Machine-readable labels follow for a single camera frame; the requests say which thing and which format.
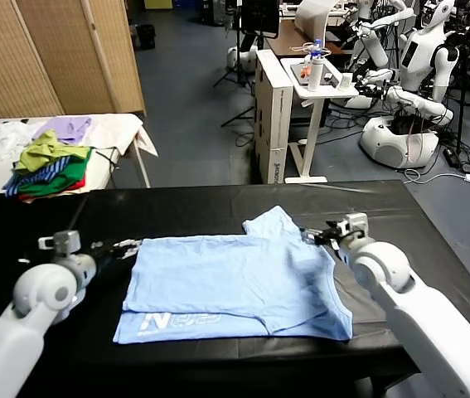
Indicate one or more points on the small black device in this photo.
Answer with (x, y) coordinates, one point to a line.
(331, 79)

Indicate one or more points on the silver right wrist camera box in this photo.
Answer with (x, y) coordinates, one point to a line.
(357, 224)

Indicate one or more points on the black monitor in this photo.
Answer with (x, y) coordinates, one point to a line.
(261, 17)

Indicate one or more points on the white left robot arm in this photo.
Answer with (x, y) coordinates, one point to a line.
(23, 323)

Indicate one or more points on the black power adapter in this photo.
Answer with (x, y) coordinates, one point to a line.
(452, 157)

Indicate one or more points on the blue striped garment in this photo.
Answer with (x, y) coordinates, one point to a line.
(42, 175)

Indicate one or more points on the light blue t-shirt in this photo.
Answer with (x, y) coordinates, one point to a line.
(226, 282)

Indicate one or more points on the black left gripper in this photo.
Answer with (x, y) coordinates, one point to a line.
(104, 257)

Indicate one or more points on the white paper cup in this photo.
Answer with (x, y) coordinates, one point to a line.
(345, 81)

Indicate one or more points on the blue storage crates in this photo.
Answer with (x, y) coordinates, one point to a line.
(187, 3)

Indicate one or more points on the brown desk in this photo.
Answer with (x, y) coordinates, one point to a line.
(286, 38)

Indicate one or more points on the red garment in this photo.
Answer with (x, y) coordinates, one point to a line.
(78, 185)

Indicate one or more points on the black plastic table cover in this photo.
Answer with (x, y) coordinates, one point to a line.
(201, 207)

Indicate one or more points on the cream folded garment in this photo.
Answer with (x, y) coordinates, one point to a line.
(42, 198)

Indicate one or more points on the tall white cardboard box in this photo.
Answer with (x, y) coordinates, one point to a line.
(278, 124)

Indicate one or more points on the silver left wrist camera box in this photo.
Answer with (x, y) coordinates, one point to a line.
(66, 241)

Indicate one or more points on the lime green garment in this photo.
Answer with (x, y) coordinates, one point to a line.
(42, 154)

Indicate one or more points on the black tripod stand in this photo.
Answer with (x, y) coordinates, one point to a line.
(239, 62)

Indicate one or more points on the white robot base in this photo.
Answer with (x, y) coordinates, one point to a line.
(240, 59)

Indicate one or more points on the yellow cabinet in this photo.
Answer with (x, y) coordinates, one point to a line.
(158, 4)

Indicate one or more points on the white plastic bag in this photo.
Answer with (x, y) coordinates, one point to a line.
(2, 140)

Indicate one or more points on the white standing desk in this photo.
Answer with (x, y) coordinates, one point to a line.
(313, 124)

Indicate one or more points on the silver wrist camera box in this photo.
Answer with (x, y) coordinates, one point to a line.
(357, 224)
(66, 241)

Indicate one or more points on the small orange object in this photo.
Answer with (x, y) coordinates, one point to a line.
(305, 72)

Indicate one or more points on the black waste bin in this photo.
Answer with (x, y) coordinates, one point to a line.
(146, 36)

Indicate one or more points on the white humanoid robot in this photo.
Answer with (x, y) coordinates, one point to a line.
(393, 144)
(374, 49)

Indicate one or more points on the white tumbler bottle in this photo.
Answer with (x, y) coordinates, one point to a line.
(315, 78)

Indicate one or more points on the clear water bottle blue cap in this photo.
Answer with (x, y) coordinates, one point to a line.
(316, 49)

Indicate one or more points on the bamboo folding screen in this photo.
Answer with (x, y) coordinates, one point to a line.
(52, 54)

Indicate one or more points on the lavender garment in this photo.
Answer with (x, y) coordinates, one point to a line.
(66, 129)

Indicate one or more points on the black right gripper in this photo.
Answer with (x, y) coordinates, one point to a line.
(332, 238)

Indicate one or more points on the cream draped cloth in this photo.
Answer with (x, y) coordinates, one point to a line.
(114, 132)

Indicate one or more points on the white curved machine cover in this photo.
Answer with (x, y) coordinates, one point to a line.
(314, 20)

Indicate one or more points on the black pole stand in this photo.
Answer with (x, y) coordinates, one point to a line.
(462, 103)

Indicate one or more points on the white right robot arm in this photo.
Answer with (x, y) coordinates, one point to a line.
(417, 315)

